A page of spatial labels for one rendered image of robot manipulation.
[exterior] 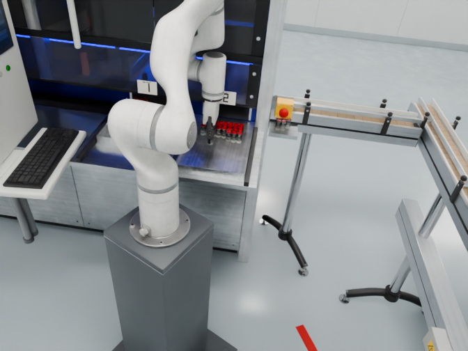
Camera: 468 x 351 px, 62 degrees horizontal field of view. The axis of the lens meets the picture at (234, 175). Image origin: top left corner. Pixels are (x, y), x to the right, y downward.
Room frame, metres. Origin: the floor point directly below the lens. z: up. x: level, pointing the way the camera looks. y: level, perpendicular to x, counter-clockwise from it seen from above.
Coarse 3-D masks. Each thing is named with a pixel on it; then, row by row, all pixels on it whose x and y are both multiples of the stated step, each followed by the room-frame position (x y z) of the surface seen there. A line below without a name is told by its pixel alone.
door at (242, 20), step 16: (160, 0) 1.52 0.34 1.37; (176, 0) 1.52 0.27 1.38; (224, 0) 1.51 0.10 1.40; (240, 0) 1.50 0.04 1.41; (160, 16) 1.53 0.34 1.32; (224, 16) 1.51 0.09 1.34; (240, 16) 1.50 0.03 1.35; (224, 32) 1.51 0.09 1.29; (240, 32) 1.50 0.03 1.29; (224, 48) 1.51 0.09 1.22; (240, 48) 1.50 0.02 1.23
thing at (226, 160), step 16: (224, 144) 1.35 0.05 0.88; (240, 144) 1.36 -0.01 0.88; (176, 160) 1.16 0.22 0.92; (192, 160) 1.21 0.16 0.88; (208, 160) 1.22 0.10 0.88; (224, 160) 1.23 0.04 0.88; (240, 160) 1.24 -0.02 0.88; (208, 176) 1.12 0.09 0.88; (224, 176) 1.12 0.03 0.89; (240, 176) 1.11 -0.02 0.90
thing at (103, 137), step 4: (104, 128) 1.34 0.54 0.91; (100, 132) 1.30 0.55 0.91; (104, 132) 1.34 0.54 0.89; (108, 132) 1.35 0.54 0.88; (96, 136) 1.27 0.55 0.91; (100, 136) 1.27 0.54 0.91; (104, 136) 1.27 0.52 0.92; (108, 136) 1.27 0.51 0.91; (100, 140) 1.27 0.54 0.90; (104, 140) 1.27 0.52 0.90; (108, 140) 1.27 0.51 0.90; (112, 140) 1.27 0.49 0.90; (108, 144) 1.27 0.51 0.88; (112, 144) 1.27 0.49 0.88
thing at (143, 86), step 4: (140, 80) 1.52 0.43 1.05; (140, 84) 1.52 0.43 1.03; (144, 84) 1.52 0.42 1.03; (152, 84) 1.52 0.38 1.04; (156, 84) 1.52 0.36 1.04; (140, 88) 1.52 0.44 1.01; (144, 88) 1.52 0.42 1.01; (152, 88) 1.52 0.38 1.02; (156, 88) 1.52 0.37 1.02; (140, 92) 1.52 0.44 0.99; (144, 92) 1.52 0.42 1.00; (148, 92) 1.52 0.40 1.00; (152, 92) 1.52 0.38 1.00; (156, 92) 1.52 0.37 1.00
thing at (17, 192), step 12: (84, 132) 1.46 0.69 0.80; (72, 144) 1.35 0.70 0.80; (12, 156) 1.24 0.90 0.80; (24, 156) 1.24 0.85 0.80; (72, 156) 1.29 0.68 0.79; (0, 168) 1.15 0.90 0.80; (12, 168) 1.15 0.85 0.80; (60, 168) 1.18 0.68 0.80; (0, 180) 1.07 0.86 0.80; (48, 180) 1.10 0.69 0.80; (0, 192) 1.02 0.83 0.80; (12, 192) 1.02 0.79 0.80; (24, 192) 1.03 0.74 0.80; (36, 192) 1.03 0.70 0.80; (48, 192) 1.05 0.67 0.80
